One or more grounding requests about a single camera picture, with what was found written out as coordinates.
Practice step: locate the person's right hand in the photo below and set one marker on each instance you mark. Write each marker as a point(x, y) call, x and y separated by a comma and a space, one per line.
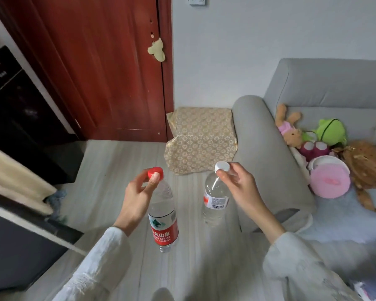
point(246, 191)

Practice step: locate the person's left hand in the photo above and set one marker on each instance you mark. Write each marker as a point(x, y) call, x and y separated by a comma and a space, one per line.
point(134, 203)

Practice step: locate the person's right thumb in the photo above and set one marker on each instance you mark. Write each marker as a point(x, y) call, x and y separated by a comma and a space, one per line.
point(224, 178)

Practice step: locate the person's left thumb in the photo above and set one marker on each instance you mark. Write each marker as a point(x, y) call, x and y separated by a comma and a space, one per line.
point(153, 184)

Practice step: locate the white bottle cap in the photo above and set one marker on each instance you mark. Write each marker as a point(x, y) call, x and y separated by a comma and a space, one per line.
point(222, 166)

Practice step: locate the red bottle cap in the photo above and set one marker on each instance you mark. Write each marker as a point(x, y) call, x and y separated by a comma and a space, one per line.
point(153, 170)

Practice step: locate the white label water bottle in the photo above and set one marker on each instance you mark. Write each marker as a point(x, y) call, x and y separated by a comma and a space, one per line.
point(214, 192)

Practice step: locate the red label water bottle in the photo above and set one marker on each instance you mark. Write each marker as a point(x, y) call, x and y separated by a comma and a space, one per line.
point(163, 216)

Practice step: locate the person's right forearm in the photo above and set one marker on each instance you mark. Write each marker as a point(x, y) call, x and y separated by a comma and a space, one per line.
point(300, 263)

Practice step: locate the person's left forearm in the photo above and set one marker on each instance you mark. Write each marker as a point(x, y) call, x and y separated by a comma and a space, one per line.
point(97, 263)

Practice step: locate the gold patterned box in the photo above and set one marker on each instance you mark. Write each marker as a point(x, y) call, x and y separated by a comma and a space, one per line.
point(200, 137)

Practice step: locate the grey fabric sofa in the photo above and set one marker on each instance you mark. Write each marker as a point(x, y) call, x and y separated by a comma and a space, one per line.
point(269, 159)

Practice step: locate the brown rabbit plush toy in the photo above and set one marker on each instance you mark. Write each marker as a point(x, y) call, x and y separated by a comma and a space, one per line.
point(291, 131)

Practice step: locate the magenta mushroom plush toy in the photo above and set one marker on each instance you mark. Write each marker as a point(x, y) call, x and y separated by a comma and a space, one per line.
point(315, 150)

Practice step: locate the blue cloth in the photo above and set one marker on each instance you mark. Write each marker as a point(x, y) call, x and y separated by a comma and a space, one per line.
point(55, 203)

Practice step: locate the pink round box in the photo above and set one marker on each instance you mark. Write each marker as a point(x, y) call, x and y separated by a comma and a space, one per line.
point(329, 180)

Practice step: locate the grey slipper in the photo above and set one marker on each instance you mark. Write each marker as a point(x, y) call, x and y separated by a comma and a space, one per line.
point(162, 295)

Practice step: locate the green frog plush toy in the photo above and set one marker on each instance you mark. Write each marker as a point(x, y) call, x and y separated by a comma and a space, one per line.
point(330, 131)

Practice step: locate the white fluffy blanket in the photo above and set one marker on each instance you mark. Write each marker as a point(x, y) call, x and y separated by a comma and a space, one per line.
point(341, 221)

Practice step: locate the red-brown wooden door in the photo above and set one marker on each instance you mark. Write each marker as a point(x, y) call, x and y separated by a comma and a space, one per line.
point(91, 65)

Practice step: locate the beige torn sticker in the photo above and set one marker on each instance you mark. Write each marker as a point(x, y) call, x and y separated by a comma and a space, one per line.
point(157, 50)

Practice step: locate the brown teddy bear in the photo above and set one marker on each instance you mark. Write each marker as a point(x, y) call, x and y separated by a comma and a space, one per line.
point(368, 166)

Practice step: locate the black appliance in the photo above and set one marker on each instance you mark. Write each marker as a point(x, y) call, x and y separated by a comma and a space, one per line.
point(22, 115)

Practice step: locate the black cabinet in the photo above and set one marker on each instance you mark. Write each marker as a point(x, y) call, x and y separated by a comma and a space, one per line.
point(18, 247)

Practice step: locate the pink printed packet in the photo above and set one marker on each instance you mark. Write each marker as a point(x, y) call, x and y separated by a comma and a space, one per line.
point(362, 293)

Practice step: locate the red-brown door frame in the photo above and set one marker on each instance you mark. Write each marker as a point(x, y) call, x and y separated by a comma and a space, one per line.
point(167, 75)

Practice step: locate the white wall switch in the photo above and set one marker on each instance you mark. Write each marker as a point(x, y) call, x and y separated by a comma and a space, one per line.
point(197, 0)

